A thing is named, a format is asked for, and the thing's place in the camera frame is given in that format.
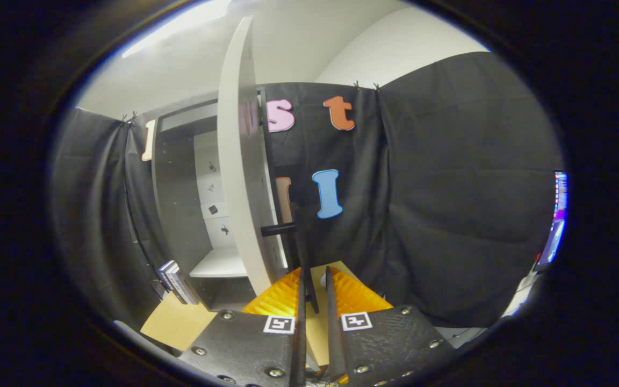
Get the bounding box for white cabinet door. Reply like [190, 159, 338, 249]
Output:
[217, 15, 289, 296]

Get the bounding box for grey cabinet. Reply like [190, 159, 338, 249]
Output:
[151, 89, 267, 312]

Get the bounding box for black door handle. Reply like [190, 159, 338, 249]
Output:
[260, 207, 320, 315]

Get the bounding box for white desk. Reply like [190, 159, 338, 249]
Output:
[503, 273, 538, 319]

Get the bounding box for computer monitor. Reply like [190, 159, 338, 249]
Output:
[534, 170, 569, 271]

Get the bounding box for white cabinet shelf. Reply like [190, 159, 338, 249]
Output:
[189, 247, 248, 279]

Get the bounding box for black backdrop cloth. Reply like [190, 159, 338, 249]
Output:
[49, 51, 565, 328]

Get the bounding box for white and purple boxes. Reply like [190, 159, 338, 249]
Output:
[157, 260, 200, 305]

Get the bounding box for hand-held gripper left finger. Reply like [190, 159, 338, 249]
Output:
[181, 267, 307, 387]

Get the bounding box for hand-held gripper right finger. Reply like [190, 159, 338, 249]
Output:
[325, 266, 456, 387]

